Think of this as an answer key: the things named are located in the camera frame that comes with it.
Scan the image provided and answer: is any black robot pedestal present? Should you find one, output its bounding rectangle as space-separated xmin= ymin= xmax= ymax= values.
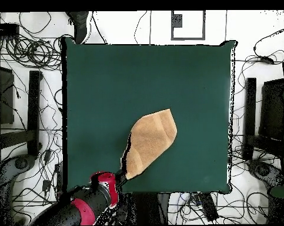
xmin=119 ymin=192 xmax=171 ymax=225

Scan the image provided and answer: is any black flat box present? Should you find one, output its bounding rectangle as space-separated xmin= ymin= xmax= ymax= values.
xmin=0 ymin=22 xmax=20 ymax=37

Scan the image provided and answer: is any grey swivel chair base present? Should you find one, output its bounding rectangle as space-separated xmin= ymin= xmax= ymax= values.
xmin=0 ymin=154 xmax=38 ymax=225
xmin=246 ymin=158 xmax=284 ymax=189

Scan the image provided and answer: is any dark green table cloth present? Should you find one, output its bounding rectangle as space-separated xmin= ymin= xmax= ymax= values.
xmin=61 ymin=37 xmax=238 ymax=195

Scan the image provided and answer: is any tan terry towel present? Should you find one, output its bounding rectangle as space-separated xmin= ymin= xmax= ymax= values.
xmin=121 ymin=108 xmax=178 ymax=180

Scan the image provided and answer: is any coil of black cables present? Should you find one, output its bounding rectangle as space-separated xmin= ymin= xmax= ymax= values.
xmin=5 ymin=34 xmax=62 ymax=71

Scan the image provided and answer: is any black power strip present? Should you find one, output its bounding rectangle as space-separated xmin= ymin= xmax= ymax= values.
xmin=54 ymin=162 xmax=65 ymax=191
xmin=198 ymin=192 xmax=219 ymax=222

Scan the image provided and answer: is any black cabinet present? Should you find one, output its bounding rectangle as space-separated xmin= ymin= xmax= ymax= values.
xmin=0 ymin=64 xmax=15 ymax=125

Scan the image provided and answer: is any black metal stand foot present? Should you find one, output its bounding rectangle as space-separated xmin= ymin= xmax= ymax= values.
xmin=242 ymin=77 xmax=284 ymax=161
xmin=0 ymin=70 xmax=43 ymax=157

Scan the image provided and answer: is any black chair seat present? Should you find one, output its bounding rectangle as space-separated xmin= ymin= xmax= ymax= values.
xmin=259 ymin=78 xmax=284 ymax=142

